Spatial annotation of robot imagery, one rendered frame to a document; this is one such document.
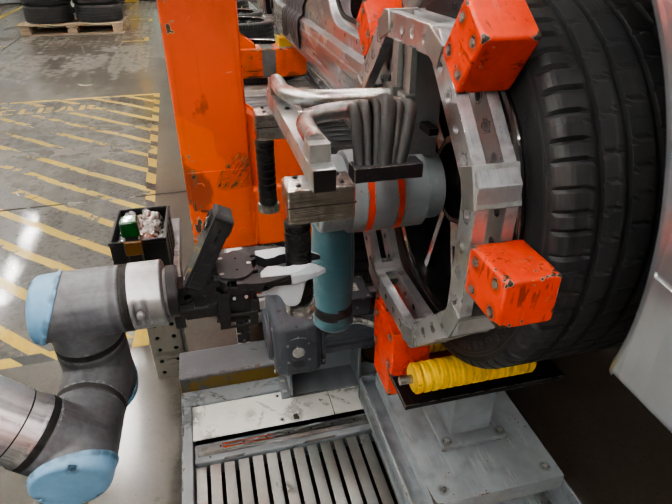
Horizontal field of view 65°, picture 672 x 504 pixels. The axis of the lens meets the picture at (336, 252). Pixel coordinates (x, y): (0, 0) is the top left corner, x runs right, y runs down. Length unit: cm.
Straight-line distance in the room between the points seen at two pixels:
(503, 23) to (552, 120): 12
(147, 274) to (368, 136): 33
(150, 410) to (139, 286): 106
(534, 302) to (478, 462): 68
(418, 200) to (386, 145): 23
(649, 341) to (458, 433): 71
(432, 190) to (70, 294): 55
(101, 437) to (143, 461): 91
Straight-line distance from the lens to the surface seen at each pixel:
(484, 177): 67
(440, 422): 134
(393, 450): 139
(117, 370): 80
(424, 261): 114
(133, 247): 133
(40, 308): 74
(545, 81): 70
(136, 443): 168
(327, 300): 111
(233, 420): 156
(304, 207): 68
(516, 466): 131
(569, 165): 68
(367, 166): 66
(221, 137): 129
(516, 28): 68
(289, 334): 133
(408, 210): 88
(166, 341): 174
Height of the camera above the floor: 122
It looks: 31 degrees down
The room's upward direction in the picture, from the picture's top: straight up
